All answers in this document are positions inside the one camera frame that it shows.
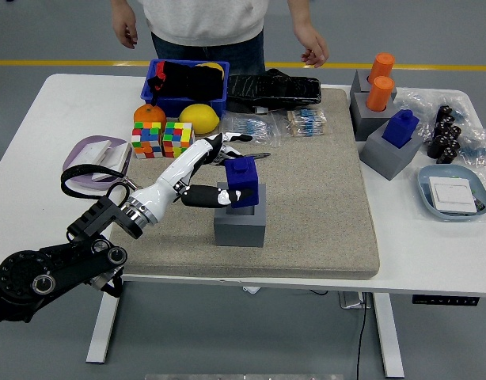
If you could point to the person's left hand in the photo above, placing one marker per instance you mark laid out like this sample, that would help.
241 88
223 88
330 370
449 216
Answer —
316 45

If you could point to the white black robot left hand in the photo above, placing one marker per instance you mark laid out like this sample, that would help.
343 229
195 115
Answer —
175 170

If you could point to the person's right hand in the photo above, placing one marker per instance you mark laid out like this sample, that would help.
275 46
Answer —
125 33

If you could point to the blue square seal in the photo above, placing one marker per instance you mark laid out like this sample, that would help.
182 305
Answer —
399 128
243 176

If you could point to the person's right forearm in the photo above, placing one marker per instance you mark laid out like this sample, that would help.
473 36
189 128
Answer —
118 8

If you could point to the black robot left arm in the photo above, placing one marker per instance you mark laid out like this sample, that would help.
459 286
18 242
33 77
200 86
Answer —
61 269

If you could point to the person's left forearm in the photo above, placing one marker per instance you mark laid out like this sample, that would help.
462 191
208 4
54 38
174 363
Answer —
298 12

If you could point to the grey seal holder block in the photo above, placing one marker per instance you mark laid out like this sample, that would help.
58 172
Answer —
361 118
385 160
359 83
239 233

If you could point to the orange cylinder seal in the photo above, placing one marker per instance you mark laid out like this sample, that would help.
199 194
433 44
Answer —
382 65
379 95

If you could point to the multicoloured puzzle cube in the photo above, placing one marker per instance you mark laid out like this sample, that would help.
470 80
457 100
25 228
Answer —
146 138
177 136

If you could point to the red item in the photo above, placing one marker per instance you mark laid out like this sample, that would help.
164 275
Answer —
160 71

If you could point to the yellow lemon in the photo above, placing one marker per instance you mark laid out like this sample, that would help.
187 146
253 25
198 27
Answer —
199 118

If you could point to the black wrapped keyboard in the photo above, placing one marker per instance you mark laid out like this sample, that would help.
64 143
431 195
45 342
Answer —
274 89

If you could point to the orange fruit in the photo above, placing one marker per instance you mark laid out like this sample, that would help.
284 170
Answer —
148 115

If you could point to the blue plastic bin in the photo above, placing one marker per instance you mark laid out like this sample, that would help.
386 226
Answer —
168 103

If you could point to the clear bag of taped resistors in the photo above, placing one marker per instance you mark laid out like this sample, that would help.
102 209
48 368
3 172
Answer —
306 122

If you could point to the black cloth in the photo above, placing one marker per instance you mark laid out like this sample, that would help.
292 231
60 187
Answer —
187 79

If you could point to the person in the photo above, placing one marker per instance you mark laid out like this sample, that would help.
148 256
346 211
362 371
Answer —
203 20

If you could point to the black grey pen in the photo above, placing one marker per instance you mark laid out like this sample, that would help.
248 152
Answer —
260 155

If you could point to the yellow item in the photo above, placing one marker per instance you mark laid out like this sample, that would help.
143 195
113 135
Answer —
211 65

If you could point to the clear bag of blue resistors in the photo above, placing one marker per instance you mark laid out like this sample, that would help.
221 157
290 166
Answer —
259 126

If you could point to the purple tray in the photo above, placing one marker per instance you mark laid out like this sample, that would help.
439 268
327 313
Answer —
80 146

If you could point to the clear plastic bag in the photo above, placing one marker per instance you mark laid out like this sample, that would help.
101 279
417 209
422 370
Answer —
421 103

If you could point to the grey-brown mat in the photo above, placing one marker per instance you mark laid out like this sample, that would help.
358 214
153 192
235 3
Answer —
306 198

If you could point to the black capacitor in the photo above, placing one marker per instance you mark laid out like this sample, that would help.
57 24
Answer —
449 154
441 130
446 120
454 133
437 145
445 112

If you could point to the white table leg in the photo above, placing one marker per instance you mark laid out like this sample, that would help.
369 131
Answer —
387 336
102 324

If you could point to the blue-grey tray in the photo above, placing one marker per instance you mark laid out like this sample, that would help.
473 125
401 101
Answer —
425 190

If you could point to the grey box under table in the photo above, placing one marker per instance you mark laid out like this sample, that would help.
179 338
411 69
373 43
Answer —
351 301

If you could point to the green circuit board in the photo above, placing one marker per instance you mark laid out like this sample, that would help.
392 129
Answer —
480 205

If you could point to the black table control panel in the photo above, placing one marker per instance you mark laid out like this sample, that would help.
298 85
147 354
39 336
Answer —
445 300

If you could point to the white switch panel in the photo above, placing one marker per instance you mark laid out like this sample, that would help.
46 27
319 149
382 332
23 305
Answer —
450 194
88 152
116 156

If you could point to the white bracket under table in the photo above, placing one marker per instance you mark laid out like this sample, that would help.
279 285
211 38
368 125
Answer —
251 289

